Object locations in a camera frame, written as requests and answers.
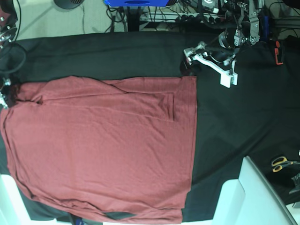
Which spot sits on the orange black clamp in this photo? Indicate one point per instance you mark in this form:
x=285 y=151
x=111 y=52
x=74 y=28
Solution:
x=279 y=52

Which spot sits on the blue orange clamp bottom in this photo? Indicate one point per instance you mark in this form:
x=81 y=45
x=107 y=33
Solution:
x=75 y=220

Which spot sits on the black table cloth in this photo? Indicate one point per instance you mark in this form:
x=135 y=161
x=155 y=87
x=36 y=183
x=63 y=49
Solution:
x=260 y=117

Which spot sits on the yellow handled scissors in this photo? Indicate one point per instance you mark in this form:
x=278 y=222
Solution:
x=282 y=162

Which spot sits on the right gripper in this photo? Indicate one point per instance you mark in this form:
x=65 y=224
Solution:
x=6 y=93

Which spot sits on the white power strip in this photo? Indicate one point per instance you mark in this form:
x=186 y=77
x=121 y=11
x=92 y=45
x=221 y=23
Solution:
x=172 y=17

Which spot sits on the blue plastic bin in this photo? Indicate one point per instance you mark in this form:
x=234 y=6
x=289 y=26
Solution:
x=136 y=3

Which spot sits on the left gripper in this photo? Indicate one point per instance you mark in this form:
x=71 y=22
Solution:
x=215 y=54

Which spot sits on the maroon long-sleeve T-shirt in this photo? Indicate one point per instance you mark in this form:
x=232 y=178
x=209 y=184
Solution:
x=93 y=148

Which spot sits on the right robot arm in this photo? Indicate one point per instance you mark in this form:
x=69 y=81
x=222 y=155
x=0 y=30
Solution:
x=8 y=36

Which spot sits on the black table leg post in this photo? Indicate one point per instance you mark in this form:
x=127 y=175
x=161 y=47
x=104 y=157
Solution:
x=133 y=18

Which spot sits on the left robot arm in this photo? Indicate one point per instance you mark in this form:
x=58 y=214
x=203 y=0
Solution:
x=240 y=25

